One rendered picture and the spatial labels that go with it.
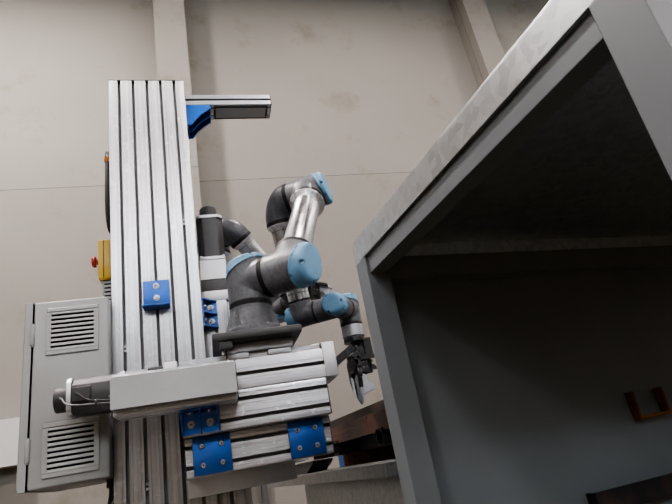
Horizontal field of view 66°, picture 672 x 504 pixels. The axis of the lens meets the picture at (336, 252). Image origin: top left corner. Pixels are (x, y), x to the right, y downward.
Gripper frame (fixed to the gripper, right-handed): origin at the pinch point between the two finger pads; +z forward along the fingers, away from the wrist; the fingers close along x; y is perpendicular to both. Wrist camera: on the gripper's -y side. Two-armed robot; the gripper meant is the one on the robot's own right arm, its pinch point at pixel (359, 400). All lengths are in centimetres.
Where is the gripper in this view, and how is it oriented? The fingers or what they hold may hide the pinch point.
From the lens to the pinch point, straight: 173.1
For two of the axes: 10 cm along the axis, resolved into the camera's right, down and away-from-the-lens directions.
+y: 9.3, -0.3, 3.5
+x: -3.1, 4.1, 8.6
